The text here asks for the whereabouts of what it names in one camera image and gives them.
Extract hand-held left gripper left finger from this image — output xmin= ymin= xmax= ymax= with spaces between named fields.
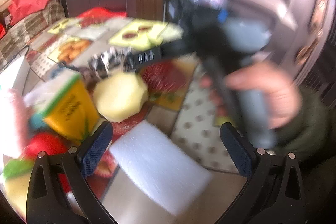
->
xmin=26 ymin=121 xmax=118 ymax=224

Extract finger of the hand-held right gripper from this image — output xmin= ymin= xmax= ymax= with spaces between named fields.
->
xmin=126 ymin=40 xmax=191 ymax=69

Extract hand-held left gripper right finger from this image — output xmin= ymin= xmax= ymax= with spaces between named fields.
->
xmin=220 ymin=122 xmax=307 ymax=224

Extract black and white soft toy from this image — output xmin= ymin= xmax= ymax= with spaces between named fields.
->
xmin=89 ymin=47 xmax=133 ymax=79

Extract white box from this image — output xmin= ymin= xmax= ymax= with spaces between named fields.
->
xmin=0 ymin=56 xmax=27 ymax=92

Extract person's right forearm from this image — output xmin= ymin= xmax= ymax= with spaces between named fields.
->
xmin=273 ymin=84 xmax=336 ymax=163

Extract green soft item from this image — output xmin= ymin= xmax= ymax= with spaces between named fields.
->
xmin=3 ymin=158 xmax=34 ymax=180

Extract pink soft item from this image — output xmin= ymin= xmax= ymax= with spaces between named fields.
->
xmin=0 ymin=88 xmax=32 ymax=159

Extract person's right hand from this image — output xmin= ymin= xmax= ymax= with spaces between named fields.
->
xmin=201 ymin=61 xmax=303 ymax=130

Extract yellow box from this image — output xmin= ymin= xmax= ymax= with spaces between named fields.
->
xmin=42 ymin=73 xmax=100 ymax=142

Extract fruit print tablecloth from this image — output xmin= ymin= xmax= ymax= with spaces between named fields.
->
xmin=0 ymin=17 xmax=263 ymax=224

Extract red ball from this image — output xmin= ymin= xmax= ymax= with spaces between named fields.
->
xmin=25 ymin=132 xmax=69 ymax=159

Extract white foam block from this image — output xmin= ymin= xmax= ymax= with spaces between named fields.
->
xmin=109 ymin=120 xmax=213 ymax=216

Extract red printed bag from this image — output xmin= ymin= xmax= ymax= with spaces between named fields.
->
xmin=77 ymin=7 xmax=127 ymax=21

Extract plaid cloth bench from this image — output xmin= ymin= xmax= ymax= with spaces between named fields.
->
xmin=0 ymin=0 xmax=66 ymax=67

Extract framed wall decoration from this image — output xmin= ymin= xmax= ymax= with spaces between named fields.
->
xmin=308 ymin=0 xmax=332 ymax=37

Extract black cable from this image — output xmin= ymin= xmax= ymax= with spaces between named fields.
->
xmin=0 ymin=45 xmax=30 ymax=71

